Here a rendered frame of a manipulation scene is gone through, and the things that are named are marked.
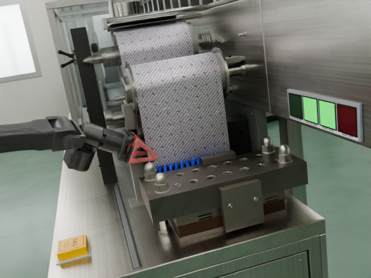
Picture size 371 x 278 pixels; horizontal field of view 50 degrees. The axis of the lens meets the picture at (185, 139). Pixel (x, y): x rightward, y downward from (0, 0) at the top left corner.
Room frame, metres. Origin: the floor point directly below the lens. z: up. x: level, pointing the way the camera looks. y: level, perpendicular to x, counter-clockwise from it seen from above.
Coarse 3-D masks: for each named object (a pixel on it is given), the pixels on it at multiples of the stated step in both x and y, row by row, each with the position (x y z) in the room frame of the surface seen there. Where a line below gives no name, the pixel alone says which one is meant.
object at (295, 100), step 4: (292, 96) 0.87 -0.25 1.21; (296, 96) 0.85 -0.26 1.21; (292, 100) 0.87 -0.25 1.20; (296, 100) 0.86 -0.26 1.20; (300, 100) 0.84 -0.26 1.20; (292, 104) 0.88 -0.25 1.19; (296, 104) 0.86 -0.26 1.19; (300, 104) 0.84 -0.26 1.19; (292, 108) 0.88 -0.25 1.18; (296, 108) 0.86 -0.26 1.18; (300, 108) 0.84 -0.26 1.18; (292, 112) 0.88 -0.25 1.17; (296, 112) 0.86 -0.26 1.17; (300, 112) 0.84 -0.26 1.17; (296, 116) 0.86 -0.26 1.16; (300, 116) 0.84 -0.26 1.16
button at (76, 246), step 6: (84, 234) 0.91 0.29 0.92; (60, 240) 0.90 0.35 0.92; (66, 240) 0.90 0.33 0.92; (72, 240) 0.89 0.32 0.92; (78, 240) 0.89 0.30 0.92; (84, 240) 0.88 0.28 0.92; (60, 246) 0.87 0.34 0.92; (66, 246) 0.87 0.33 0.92; (72, 246) 0.86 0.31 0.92; (78, 246) 0.86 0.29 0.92; (84, 246) 0.85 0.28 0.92; (60, 252) 0.84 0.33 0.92; (66, 252) 0.84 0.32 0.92; (72, 252) 0.85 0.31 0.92; (78, 252) 0.85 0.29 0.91; (84, 252) 0.85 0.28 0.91; (60, 258) 0.84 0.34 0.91; (66, 258) 0.84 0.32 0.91; (72, 258) 0.84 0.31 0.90
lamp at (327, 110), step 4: (320, 104) 0.77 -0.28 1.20; (324, 104) 0.75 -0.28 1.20; (328, 104) 0.74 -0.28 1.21; (332, 104) 0.73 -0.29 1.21; (320, 108) 0.77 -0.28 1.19; (324, 108) 0.75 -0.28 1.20; (328, 108) 0.74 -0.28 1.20; (332, 108) 0.73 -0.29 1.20; (320, 112) 0.77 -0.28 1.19; (324, 112) 0.75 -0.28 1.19; (328, 112) 0.74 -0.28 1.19; (332, 112) 0.73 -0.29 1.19; (320, 116) 0.77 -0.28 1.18; (324, 116) 0.76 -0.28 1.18; (328, 116) 0.74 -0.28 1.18; (332, 116) 0.73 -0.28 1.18; (320, 120) 0.77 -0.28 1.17; (324, 120) 0.76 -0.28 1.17; (328, 120) 0.74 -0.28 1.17; (332, 120) 0.73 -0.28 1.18; (320, 124) 0.77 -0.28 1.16; (324, 124) 0.76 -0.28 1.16; (328, 124) 0.74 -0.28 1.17; (332, 124) 0.73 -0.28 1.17; (332, 128) 0.73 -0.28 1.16
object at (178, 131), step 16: (208, 96) 1.07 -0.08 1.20; (144, 112) 1.03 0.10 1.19; (160, 112) 1.04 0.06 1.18; (176, 112) 1.05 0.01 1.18; (192, 112) 1.06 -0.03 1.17; (208, 112) 1.07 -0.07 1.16; (224, 112) 1.08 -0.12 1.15; (144, 128) 1.03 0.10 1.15; (160, 128) 1.03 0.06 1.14; (176, 128) 1.04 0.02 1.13; (192, 128) 1.05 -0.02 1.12; (208, 128) 1.06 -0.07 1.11; (224, 128) 1.07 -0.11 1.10; (160, 144) 1.03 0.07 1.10; (176, 144) 1.04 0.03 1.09; (192, 144) 1.05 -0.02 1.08; (208, 144) 1.06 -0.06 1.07; (224, 144) 1.07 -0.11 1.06; (160, 160) 1.03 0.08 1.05; (176, 160) 1.04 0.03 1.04
